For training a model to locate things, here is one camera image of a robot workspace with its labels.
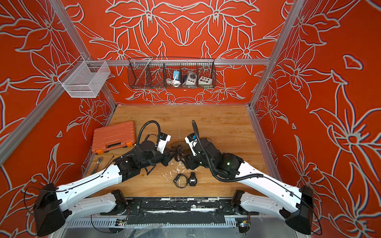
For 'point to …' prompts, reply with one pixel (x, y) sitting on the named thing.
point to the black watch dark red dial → (180, 154)
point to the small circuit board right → (244, 226)
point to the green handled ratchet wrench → (98, 161)
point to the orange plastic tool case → (113, 136)
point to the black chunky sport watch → (176, 178)
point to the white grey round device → (192, 79)
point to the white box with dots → (203, 80)
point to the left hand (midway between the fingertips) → (178, 151)
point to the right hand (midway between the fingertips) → (181, 156)
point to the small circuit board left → (120, 222)
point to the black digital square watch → (193, 180)
